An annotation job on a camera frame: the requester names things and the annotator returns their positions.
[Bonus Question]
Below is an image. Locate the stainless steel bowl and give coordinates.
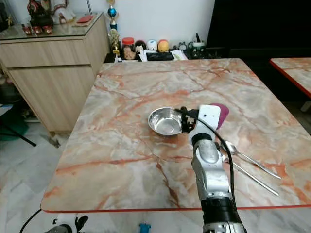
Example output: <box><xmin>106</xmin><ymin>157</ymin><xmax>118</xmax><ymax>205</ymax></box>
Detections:
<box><xmin>148</xmin><ymin>107</ymin><xmax>186</xmax><ymax>136</ymax></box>

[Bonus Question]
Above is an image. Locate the magenta plastic cup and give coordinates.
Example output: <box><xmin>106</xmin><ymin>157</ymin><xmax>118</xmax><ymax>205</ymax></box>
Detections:
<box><xmin>211</xmin><ymin>103</ymin><xmax>230</xmax><ymax>130</ymax></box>

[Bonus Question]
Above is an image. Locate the white paper packet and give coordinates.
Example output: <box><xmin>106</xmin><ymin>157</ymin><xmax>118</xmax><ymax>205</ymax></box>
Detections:
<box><xmin>171</xmin><ymin>50</ymin><xmax>189</xmax><ymax>61</ymax></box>

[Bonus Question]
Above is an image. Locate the black tray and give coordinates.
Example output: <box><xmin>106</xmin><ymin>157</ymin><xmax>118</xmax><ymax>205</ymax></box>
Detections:
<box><xmin>146</xmin><ymin>51</ymin><xmax>174</xmax><ymax>61</ymax></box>

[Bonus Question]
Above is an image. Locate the green mug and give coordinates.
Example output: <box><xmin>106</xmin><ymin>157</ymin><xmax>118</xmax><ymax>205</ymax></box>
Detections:
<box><xmin>191</xmin><ymin>41</ymin><xmax>206</xmax><ymax>55</ymax></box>

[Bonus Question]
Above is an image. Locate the stainless steel spoon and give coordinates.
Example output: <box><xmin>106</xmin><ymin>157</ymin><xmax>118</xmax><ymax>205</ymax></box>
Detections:
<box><xmin>224</xmin><ymin>141</ymin><xmax>282</xmax><ymax>180</ymax></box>

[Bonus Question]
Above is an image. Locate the orange round toy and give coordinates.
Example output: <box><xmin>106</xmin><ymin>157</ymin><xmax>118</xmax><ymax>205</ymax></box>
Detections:
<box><xmin>157</xmin><ymin>39</ymin><xmax>170</xmax><ymax>53</ymax></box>

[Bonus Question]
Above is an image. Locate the stainless steel fork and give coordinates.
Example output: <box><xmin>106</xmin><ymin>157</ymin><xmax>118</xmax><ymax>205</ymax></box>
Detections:
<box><xmin>231</xmin><ymin>160</ymin><xmax>280</xmax><ymax>197</ymax></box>

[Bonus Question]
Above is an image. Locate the red lidded snack jar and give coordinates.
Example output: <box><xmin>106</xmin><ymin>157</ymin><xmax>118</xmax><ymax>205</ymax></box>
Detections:
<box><xmin>122</xmin><ymin>37</ymin><xmax>136</xmax><ymax>60</ymax></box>

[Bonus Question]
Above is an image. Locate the small gold trophy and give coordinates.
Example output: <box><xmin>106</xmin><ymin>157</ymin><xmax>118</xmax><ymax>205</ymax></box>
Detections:
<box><xmin>109</xmin><ymin>29</ymin><xmax>121</xmax><ymax>57</ymax></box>

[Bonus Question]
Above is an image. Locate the green plastic tub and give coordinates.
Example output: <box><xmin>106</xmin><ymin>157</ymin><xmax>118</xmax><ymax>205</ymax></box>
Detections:
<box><xmin>0</xmin><ymin>116</ymin><xmax>30</xmax><ymax>142</ymax></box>

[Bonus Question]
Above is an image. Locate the black stand leg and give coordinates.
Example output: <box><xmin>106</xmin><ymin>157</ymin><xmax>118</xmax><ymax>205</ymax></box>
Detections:
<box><xmin>0</xmin><ymin>121</ymin><xmax>37</xmax><ymax>147</ymax></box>

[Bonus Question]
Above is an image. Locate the red edged marble side table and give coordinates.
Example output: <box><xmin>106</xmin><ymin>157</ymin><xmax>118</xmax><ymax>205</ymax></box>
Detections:
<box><xmin>270</xmin><ymin>57</ymin><xmax>311</xmax><ymax>100</ymax></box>

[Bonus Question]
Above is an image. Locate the large black screen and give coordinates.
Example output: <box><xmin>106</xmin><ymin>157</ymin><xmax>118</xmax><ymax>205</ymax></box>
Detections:
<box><xmin>207</xmin><ymin>0</ymin><xmax>311</xmax><ymax>59</ymax></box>

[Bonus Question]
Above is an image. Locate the trophy with blue ball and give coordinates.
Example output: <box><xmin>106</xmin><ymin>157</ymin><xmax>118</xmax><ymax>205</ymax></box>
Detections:
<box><xmin>107</xmin><ymin>0</ymin><xmax>120</xmax><ymax>30</ymax></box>

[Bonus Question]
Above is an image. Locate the light wooden cabinet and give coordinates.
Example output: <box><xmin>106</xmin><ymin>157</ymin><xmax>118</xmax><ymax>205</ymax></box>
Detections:
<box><xmin>0</xmin><ymin>12</ymin><xmax>110</xmax><ymax>134</ymax></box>

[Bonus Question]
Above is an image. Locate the flat red box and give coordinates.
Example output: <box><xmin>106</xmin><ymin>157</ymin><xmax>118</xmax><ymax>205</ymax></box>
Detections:
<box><xmin>75</xmin><ymin>15</ymin><xmax>96</xmax><ymax>26</ymax></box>

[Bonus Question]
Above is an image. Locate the white robed figurine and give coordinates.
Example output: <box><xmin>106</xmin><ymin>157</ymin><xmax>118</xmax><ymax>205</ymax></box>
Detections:
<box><xmin>52</xmin><ymin>0</ymin><xmax>76</xmax><ymax>25</ymax></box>

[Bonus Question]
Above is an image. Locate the dark seated statue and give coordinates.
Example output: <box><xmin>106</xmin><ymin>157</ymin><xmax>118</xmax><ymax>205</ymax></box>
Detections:
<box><xmin>28</xmin><ymin>0</ymin><xmax>54</xmax><ymax>27</ymax></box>

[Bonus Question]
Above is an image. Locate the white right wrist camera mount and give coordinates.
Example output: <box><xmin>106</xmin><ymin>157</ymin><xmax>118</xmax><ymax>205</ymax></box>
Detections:
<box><xmin>189</xmin><ymin>104</ymin><xmax>221</xmax><ymax>143</ymax></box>

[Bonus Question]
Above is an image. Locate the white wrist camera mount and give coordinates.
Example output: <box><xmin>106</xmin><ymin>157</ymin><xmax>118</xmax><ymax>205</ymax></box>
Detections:
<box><xmin>46</xmin><ymin>221</ymin><xmax>77</xmax><ymax>233</ymax></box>
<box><xmin>189</xmin><ymin>104</ymin><xmax>221</xmax><ymax>143</ymax></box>

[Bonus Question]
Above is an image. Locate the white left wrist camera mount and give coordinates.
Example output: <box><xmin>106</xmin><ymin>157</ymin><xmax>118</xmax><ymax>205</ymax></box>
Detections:
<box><xmin>46</xmin><ymin>221</ymin><xmax>77</xmax><ymax>233</ymax></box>

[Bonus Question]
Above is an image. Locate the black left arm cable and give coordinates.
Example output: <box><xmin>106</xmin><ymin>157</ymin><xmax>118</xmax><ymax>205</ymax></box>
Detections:
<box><xmin>19</xmin><ymin>209</ymin><xmax>42</xmax><ymax>233</ymax></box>

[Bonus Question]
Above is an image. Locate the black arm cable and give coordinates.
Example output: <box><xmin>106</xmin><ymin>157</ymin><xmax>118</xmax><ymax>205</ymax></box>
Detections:
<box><xmin>19</xmin><ymin>209</ymin><xmax>42</xmax><ymax>233</ymax></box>
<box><xmin>199</xmin><ymin>114</ymin><xmax>237</xmax><ymax>195</ymax></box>

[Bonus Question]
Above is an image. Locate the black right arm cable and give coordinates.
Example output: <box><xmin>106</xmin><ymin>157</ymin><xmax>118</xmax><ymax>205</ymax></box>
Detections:
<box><xmin>199</xmin><ymin>114</ymin><xmax>237</xmax><ymax>195</ymax></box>

